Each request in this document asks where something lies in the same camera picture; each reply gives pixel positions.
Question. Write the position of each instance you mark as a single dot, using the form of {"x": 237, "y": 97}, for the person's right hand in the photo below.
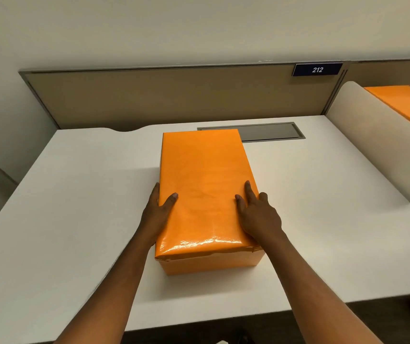
{"x": 260, "y": 220}

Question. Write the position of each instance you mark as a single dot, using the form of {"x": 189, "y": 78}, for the person's left hand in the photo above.
{"x": 154, "y": 218}

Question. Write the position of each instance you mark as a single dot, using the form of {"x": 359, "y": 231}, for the person's left thumb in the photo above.
{"x": 170, "y": 203}

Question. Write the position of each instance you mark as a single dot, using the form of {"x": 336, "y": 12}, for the person's right thumb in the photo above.
{"x": 240, "y": 205}

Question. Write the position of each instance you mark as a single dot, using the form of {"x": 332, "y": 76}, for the person's right middle finger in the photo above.
{"x": 263, "y": 197}

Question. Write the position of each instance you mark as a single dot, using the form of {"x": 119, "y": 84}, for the orange box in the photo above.
{"x": 205, "y": 168}
{"x": 409, "y": 102}

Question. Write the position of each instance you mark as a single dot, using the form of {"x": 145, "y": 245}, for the person's left forearm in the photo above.
{"x": 113, "y": 297}

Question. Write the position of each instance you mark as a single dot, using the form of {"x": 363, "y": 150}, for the person's right forearm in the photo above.
{"x": 312, "y": 297}

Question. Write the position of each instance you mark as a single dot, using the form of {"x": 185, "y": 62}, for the beige desk partition panel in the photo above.
{"x": 176, "y": 94}
{"x": 391, "y": 73}

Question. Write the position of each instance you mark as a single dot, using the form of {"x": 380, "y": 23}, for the white curved side divider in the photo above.
{"x": 373, "y": 139}

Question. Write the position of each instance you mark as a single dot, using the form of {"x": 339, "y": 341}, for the blue number plate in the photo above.
{"x": 317, "y": 69}

